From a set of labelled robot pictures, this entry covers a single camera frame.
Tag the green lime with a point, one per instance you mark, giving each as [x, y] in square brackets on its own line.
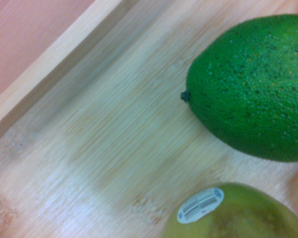
[250, 86]

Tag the light wooden tray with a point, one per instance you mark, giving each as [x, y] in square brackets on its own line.
[114, 124]

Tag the green apple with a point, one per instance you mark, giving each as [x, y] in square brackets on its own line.
[238, 218]

